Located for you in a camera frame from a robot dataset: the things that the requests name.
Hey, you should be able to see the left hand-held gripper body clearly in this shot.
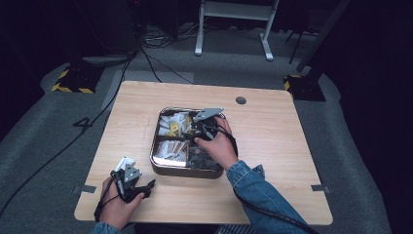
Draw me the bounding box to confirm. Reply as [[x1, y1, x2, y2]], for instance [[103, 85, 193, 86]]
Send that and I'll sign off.
[[111, 163, 144, 205]]

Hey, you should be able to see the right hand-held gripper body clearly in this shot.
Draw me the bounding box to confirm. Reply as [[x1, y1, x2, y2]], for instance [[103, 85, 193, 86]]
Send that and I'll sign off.
[[188, 107, 226, 141]]

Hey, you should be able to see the divided metal tray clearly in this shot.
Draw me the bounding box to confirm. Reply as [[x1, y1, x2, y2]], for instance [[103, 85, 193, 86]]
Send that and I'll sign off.
[[149, 106, 228, 179]]

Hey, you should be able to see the pile of white yellow packets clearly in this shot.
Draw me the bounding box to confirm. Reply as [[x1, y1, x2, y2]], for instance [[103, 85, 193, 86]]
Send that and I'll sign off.
[[158, 111, 194, 137]]

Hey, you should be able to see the single white packet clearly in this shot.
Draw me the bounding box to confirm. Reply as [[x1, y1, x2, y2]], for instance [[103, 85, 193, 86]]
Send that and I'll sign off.
[[115, 156, 136, 172]]

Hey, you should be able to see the person's right hand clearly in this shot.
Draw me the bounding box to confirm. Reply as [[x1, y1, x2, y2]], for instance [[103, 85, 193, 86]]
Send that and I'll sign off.
[[193, 116, 240, 172]]

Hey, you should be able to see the person's left hand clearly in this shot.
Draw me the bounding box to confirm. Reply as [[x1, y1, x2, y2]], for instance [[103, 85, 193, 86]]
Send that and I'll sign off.
[[98, 176, 146, 231]]

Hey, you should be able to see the pile of dark packets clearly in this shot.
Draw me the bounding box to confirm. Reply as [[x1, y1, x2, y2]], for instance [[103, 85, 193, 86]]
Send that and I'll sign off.
[[188, 142, 224, 171]]

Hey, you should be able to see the pile of white brown packets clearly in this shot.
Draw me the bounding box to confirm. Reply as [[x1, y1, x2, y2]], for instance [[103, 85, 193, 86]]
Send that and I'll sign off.
[[153, 139, 190, 163]]

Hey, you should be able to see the grey tape strip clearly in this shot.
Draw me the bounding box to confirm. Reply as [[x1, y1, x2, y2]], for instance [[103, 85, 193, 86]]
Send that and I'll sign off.
[[72, 183, 97, 195], [310, 183, 331, 195]]

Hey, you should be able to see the person's striped clothing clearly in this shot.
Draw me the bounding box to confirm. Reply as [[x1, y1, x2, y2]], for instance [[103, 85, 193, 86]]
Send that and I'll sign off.
[[213, 223, 258, 234]]

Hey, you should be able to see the black yellow striped stand base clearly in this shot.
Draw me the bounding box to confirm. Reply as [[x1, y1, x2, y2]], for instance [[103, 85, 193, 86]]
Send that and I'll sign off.
[[282, 74, 327, 102], [51, 65, 104, 96]]

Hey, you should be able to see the grey flat stand foot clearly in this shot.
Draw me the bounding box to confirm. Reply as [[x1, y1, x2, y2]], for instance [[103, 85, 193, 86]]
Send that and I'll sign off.
[[81, 54, 132, 68]]

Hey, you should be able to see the white metal stand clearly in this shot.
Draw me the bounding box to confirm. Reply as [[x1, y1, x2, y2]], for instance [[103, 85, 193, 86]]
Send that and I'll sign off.
[[193, 0, 282, 62]]

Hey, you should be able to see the dark slanted pole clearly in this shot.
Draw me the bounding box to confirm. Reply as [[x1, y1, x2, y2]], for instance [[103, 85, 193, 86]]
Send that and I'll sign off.
[[296, 0, 353, 74]]

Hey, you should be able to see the left hand-held gripper cable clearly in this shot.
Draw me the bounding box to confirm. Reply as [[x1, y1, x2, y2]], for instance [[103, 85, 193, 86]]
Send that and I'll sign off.
[[94, 175, 120, 223]]

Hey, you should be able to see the hand-held gripper cable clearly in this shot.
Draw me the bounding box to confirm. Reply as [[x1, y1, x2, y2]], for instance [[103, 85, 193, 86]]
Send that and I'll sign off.
[[216, 124, 321, 234], [94, 175, 120, 223]]

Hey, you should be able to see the thin black floor cable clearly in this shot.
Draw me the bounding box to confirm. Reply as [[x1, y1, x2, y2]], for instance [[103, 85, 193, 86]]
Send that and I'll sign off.
[[140, 48, 195, 85]]

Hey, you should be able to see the long black floor cable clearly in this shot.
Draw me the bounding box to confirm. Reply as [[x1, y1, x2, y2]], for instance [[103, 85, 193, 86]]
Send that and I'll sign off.
[[0, 48, 141, 218]]

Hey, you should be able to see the right hand-held gripper cable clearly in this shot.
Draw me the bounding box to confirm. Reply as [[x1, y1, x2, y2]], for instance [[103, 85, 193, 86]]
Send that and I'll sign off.
[[216, 124, 321, 234]]

